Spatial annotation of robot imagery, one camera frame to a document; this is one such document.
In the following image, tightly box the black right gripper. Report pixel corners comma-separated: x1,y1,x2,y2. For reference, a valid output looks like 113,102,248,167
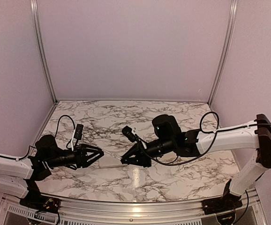
120,137,175,168

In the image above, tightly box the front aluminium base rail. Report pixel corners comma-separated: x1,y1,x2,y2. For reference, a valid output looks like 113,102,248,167
0,189,268,225

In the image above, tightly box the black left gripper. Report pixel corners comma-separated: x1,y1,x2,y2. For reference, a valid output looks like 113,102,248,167
46,143,104,169

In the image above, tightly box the left aluminium frame post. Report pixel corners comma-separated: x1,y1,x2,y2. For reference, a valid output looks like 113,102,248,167
30,0,58,105

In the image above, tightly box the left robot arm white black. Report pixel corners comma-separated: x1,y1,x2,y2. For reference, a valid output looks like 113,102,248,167
0,135,104,209

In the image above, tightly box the aluminium frame post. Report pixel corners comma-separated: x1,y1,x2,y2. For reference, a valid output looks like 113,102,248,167
30,0,58,105
207,0,239,108

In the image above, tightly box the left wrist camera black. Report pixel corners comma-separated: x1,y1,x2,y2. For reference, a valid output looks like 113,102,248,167
70,124,83,151

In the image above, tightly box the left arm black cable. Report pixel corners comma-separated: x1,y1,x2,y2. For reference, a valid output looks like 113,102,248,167
55,114,76,141

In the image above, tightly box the white remote control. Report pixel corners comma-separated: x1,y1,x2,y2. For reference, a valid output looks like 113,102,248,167
98,156,126,168

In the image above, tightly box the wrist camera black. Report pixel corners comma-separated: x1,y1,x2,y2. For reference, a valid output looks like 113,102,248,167
122,126,144,149
70,124,83,151

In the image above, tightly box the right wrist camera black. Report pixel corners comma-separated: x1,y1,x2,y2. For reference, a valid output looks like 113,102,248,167
122,126,144,149

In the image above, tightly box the clear handled small screwdriver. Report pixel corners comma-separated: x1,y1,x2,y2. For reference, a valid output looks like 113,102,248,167
103,150,122,160

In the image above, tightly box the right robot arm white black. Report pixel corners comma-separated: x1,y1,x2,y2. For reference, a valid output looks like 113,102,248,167
120,114,271,210

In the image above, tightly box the right aluminium frame post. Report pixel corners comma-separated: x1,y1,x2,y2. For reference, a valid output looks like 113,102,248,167
207,0,239,108

